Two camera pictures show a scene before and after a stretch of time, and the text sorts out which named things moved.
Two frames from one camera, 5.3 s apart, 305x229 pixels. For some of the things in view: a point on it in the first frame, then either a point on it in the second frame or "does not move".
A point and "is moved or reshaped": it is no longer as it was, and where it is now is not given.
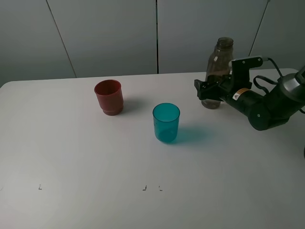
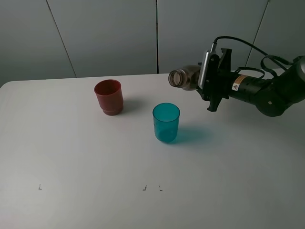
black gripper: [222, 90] does not move
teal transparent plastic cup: [166, 120] does not move
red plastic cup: [110, 96] does not move
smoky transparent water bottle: [218, 67] is moved or reshaped
